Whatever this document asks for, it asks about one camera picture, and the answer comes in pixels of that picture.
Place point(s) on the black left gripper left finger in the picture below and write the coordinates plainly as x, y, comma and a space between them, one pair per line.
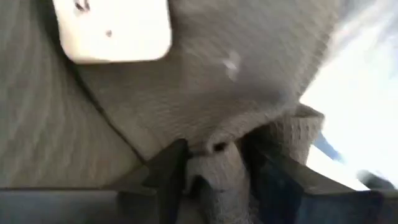
164, 174

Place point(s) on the grey towel with white label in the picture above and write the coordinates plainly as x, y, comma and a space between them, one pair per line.
202, 93

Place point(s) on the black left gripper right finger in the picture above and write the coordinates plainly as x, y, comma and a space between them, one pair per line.
280, 193

